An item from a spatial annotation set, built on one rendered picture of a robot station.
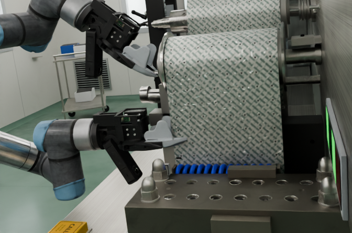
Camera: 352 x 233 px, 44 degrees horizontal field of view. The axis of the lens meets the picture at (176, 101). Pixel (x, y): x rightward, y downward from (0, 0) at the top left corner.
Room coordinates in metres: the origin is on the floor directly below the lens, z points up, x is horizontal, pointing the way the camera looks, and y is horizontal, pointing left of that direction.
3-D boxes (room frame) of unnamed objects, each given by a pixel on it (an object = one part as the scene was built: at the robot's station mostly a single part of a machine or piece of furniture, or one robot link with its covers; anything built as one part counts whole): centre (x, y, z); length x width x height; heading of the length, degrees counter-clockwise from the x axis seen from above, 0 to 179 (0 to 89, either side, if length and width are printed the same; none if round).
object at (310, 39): (0.91, -0.28, 1.28); 0.06 x 0.05 x 0.02; 73
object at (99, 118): (0.96, 0.13, 1.12); 0.12 x 0.08 x 0.09; 73
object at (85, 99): (5.70, 1.19, 0.51); 0.91 x 0.58 x 1.02; 7
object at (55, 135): (1.01, 0.28, 1.11); 0.11 x 0.08 x 0.09; 73
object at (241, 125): (0.90, -0.10, 1.11); 0.23 x 0.01 x 0.18; 73
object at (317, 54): (0.91, -0.27, 1.25); 0.07 x 0.04 x 0.04; 73
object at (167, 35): (0.99, 0.00, 1.25); 0.15 x 0.01 x 0.15; 163
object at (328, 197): (0.68, -0.24, 1.05); 0.04 x 0.04 x 0.04
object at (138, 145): (0.93, 0.08, 1.09); 0.09 x 0.05 x 0.02; 72
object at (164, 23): (1.25, 0.01, 1.34); 0.06 x 0.03 x 0.03; 73
